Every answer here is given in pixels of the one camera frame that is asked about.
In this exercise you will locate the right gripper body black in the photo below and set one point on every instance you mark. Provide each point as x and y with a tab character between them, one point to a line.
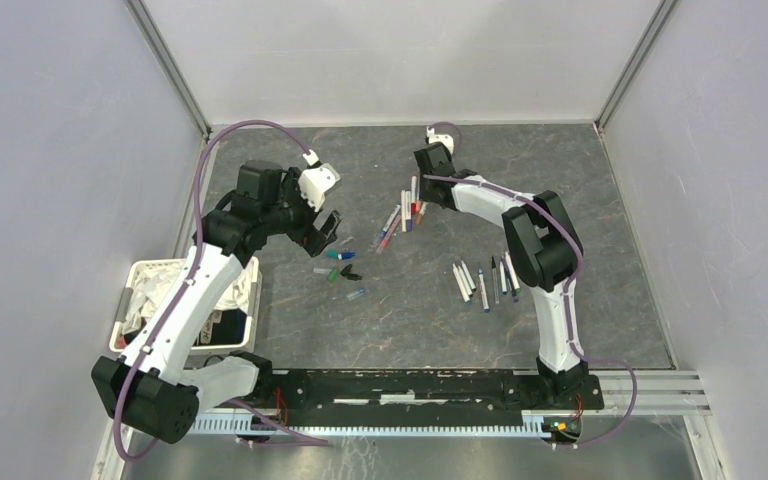
425	193

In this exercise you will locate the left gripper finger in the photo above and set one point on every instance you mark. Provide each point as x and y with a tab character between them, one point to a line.
315	245
328	230

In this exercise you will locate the red tipped white pen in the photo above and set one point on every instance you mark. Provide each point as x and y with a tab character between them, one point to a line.
414	194

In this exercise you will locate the yellow capped white pen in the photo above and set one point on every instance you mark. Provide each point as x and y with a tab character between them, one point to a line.
403	210

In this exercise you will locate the purple transparent pen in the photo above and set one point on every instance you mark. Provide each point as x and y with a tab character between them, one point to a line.
514	296

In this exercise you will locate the black pen cap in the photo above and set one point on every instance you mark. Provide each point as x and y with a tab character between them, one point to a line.
348	273

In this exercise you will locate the black capped pen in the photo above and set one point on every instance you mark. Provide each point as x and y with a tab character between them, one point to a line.
469	282

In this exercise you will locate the aluminium frame rail right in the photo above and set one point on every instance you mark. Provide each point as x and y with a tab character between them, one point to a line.
632	67

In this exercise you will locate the white cloth in basket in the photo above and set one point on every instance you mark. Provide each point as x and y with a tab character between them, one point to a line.
149	282

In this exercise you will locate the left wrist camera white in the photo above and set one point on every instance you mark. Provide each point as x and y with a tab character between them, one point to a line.
317	180

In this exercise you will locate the blue capped white pen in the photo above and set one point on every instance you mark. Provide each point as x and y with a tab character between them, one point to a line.
503	285

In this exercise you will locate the white slotted cable duct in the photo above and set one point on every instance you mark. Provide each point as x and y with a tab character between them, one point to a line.
242	423

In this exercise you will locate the aluminium frame rail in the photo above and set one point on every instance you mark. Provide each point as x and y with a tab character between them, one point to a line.
165	58
632	67

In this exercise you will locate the violet capped white pen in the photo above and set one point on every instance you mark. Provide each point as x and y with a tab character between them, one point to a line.
410	219

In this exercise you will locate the blue transparent pen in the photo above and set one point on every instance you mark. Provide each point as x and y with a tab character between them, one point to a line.
483	291

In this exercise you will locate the aluminium frame rail left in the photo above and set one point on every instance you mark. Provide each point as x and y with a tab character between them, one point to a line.
165	58

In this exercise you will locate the green capped white pen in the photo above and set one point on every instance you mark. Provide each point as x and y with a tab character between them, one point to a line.
513	280

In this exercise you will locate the white plastic basket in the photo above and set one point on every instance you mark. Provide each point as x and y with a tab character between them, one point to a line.
231	326

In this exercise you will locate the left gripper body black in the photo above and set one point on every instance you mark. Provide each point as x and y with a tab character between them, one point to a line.
299	215

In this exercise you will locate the houndstooth patterned pen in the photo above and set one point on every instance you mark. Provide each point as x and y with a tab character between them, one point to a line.
495	280

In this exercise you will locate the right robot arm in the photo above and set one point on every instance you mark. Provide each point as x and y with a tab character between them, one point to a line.
543	252

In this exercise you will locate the teal capped white pen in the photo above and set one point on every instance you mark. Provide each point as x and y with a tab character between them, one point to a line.
464	290

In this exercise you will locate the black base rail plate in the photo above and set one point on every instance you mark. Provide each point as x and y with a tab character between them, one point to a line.
418	397

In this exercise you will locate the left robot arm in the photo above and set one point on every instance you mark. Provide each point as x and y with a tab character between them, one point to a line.
149	387

